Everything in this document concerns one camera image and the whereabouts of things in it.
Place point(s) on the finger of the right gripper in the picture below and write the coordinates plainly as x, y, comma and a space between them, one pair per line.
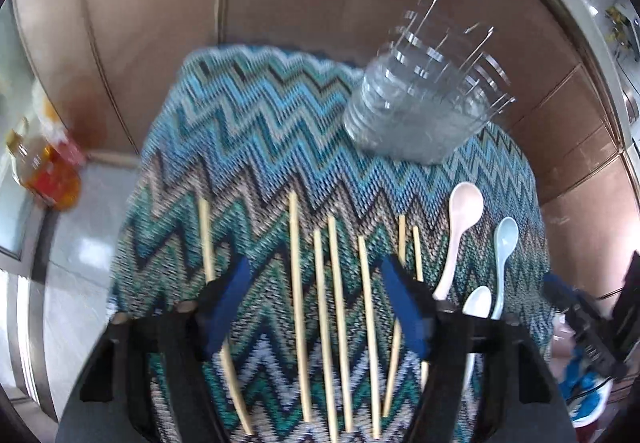
561, 296

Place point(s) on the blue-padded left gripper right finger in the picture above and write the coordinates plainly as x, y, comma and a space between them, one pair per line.
412, 305

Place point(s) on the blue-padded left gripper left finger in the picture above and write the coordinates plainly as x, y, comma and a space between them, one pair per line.
220, 301

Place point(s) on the white ceramic spoon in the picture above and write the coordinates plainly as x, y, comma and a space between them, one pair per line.
478, 304

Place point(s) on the light blue ceramic spoon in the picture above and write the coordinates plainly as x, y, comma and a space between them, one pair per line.
506, 237

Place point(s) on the pink ceramic spoon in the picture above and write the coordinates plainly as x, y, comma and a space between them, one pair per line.
465, 207

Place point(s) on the zigzag knitted table cloth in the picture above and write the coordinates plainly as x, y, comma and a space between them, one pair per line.
242, 128

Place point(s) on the orange drink bottle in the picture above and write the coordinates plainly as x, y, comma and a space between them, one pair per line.
41, 169

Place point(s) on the white plastic bag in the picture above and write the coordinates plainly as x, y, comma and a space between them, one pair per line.
53, 129

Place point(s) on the wire utensil basket with liner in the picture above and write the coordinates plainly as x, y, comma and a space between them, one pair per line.
430, 87

